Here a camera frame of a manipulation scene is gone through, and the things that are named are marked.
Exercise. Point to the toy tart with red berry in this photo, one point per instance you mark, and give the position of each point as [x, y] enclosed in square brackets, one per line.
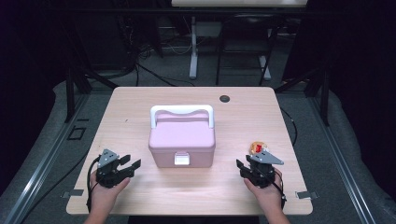
[257, 146]

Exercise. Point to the person's left hand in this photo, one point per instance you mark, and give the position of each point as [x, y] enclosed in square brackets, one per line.
[104, 197]

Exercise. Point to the dark round table grommet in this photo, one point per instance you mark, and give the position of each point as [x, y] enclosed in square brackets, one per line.
[224, 99]

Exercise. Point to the black metal frame chair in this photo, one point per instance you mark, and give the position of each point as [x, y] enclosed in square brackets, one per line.
[246, 46]

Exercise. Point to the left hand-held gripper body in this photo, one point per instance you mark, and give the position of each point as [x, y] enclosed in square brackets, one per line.
[107, 174]

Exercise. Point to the black tape square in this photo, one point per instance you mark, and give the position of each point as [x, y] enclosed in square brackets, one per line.
[69, 133]

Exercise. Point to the white desk with white legs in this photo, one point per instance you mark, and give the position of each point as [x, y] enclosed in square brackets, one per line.
[193, 46]

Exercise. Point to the black metal stand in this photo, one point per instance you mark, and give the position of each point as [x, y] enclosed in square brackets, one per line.
[325, 99]
[70, 93]

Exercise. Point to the person's right hand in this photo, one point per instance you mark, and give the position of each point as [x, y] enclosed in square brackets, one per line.
[267, 199]

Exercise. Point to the aluminium floor rail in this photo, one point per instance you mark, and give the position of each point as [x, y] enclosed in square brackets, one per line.
[342, 161]
[40, 168]

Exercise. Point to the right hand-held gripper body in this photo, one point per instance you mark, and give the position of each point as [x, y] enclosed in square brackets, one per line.
[261, 175]

